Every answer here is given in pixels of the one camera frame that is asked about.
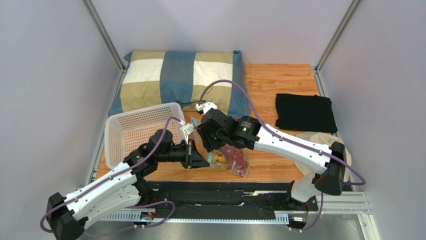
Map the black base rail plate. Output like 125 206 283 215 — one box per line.
148 181 319 220

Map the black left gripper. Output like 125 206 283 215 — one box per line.
156 139 210 169

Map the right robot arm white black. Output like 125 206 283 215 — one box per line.
196 109 346 203

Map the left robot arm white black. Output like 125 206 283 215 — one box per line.
41 129 210 240

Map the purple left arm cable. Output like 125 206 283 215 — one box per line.
39 116 187 234

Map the plaid pillow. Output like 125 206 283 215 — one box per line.
108 50 249 119

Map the aluminium frame rail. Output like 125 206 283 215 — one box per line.
84 190 380 240

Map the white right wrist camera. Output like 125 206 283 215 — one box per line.
195 101 218 115

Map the yellow toy fruit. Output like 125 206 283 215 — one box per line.
210 150 231 165

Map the white plastic basket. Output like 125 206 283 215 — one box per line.
104 102 185 169

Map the red toy lobster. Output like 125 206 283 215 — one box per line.
221 145 249 174

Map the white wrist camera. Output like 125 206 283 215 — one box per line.
195 101 218 115
179 123 196 136

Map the beige hat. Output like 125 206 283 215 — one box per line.
294 131 344 176

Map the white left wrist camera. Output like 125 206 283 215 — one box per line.
179 123 196 136

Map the clear zip top bag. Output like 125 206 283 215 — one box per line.
193 130 250 178

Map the black folded cloth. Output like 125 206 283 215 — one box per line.
275 93 338 134

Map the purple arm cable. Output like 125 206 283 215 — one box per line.
39 116 187 234
198 79 367 186

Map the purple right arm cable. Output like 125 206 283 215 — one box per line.
198 79 367 186

